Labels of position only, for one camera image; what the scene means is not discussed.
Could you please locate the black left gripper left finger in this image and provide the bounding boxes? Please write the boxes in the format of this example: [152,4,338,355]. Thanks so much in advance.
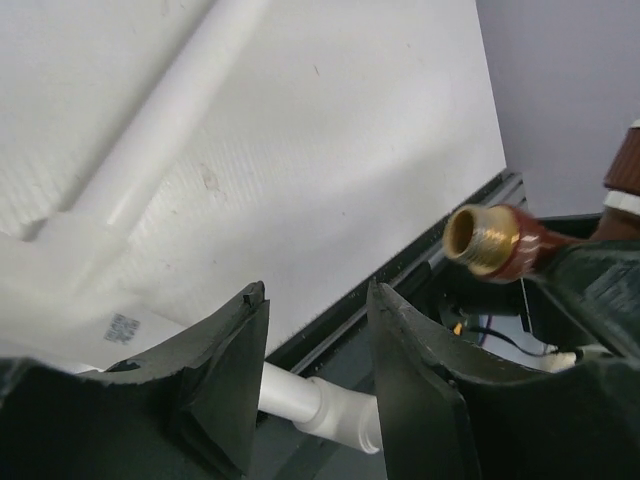
[1,282,270,479]

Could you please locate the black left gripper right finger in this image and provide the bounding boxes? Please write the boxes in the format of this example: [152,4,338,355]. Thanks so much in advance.
[366,279,640,480]

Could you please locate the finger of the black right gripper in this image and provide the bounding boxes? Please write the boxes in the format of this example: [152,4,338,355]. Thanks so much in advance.
[524,240,639,358]

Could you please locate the brown water faucet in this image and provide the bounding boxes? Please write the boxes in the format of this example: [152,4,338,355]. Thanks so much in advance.
[442,122,639,282]

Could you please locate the white PVC pipe frame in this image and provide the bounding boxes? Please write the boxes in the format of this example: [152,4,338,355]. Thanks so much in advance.
[0,0,384,455]

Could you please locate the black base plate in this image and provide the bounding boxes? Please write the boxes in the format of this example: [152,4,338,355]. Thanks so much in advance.
[249,172,606,480]

